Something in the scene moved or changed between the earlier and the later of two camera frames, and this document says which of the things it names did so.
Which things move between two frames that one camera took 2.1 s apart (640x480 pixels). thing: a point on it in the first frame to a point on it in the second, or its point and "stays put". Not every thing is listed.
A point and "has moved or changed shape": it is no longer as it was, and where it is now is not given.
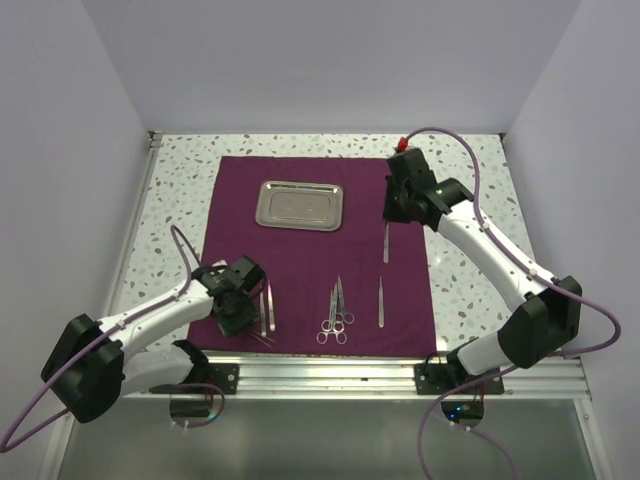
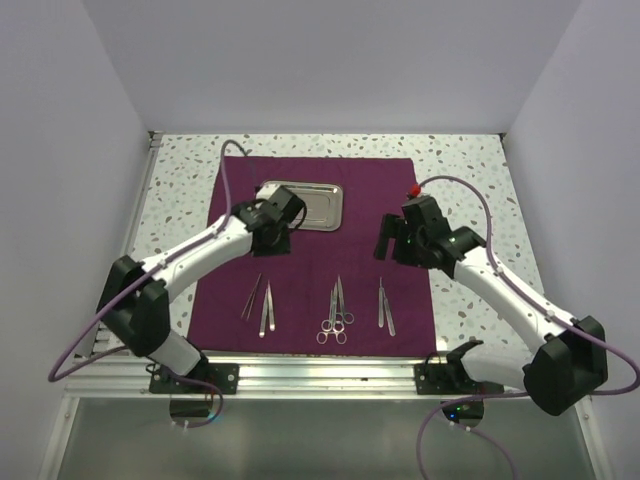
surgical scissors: [348, 317] stays put
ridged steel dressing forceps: [386, 244] has moved or changed shape
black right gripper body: [395, 202] to [408, 248]
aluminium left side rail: [125, 251] stays put
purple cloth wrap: [361, 291] stays put
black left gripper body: [241, 313] to [279, 245]
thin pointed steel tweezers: [255, 333] has moved or changed shape
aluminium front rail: [377, 375] stays put
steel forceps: [272, 326] stays put
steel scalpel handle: [381, 318] stays put
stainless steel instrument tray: [300, 205] stays put
